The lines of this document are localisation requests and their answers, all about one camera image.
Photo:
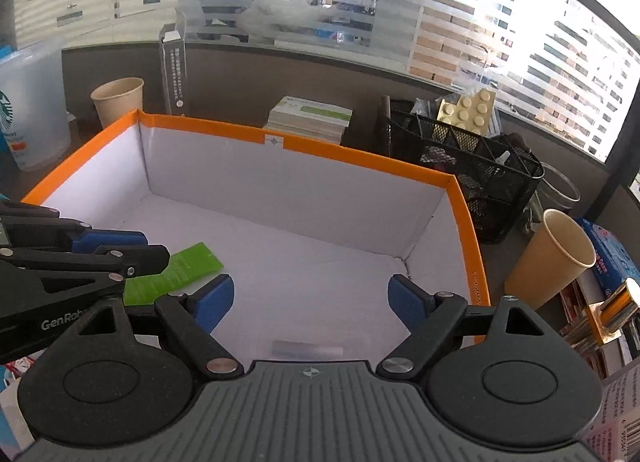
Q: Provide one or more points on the blue paper bag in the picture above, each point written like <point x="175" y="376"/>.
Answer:
<point x="6" y="50"/>

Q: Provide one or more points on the green packet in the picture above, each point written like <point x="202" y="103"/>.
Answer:
<point x="175" y="272"/>

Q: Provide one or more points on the white printed box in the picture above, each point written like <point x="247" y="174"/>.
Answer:
<point x="622" y="412"/>

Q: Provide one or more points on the stack of green-white boxes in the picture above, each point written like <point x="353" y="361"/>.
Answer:
<point x="310" y="119"/>

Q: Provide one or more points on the cream building brick plate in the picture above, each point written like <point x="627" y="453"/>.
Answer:
<point x="467" y="114"/>

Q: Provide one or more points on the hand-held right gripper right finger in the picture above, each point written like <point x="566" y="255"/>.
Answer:
<point x="407" y="302"/>

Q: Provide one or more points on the clear glass jar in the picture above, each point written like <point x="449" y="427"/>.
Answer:
<point x="560" y="192"/>

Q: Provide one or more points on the shiny gold object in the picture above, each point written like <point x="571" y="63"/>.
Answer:
<point x="620" y="309"/>

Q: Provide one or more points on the orange cardboard box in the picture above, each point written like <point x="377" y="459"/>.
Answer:
<point x="300" y="202"/>

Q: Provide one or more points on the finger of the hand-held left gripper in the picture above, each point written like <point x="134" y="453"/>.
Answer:
<point x="107" y="242"/>
<point x="145" y="259"/>

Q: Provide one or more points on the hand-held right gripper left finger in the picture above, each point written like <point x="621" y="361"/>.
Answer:
<point x="217" y="302"/>

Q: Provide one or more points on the frosted plastic cup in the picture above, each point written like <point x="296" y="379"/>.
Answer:
<point x="32" y="106"/>

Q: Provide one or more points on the tall clear carton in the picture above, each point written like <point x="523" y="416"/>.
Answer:
<point x="172" y="71"/>

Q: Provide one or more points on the tall paper cup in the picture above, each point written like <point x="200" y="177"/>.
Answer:
<point x="547" y="262"/>

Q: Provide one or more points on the blue printed box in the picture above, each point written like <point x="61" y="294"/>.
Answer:
<point x="610" y="257"/>

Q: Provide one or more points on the black mesh basket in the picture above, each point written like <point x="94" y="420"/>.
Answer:
<point x="465" y="176"/>

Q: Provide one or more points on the short paper cup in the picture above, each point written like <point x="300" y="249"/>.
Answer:
<point x="117" y="104"/>

